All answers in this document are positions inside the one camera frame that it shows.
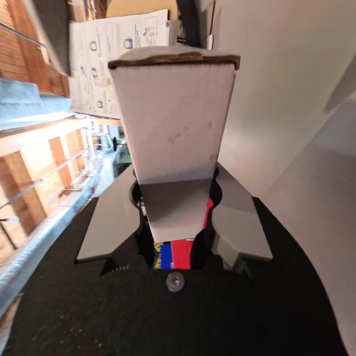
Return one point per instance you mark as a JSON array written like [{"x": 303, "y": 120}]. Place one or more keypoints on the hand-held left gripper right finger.
[{"x": 239, "y": 222}]

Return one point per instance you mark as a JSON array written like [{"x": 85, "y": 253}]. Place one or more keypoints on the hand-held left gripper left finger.
[{"x": 111, "y": 222}]

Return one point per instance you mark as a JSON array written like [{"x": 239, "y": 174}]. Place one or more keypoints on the white cardboard box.
[{"x": 172, "y": 116}]

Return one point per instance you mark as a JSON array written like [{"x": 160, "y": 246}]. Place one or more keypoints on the blue and red printed box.
[{"x": 178, "y": 254}]

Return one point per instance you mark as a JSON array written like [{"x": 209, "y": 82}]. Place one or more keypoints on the white instruction sheet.
[{"x": 94, "y": 64}]

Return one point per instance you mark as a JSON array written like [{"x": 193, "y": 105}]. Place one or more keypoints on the beige wooden board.
[{"x": 139, "y": 8}]

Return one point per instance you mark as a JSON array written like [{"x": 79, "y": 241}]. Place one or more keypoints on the silver ribbed air duct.
[{"x": 41, "y": 242}]

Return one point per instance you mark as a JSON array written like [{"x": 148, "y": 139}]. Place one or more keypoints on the black curved post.
[{"x": 190, "y": 22}]

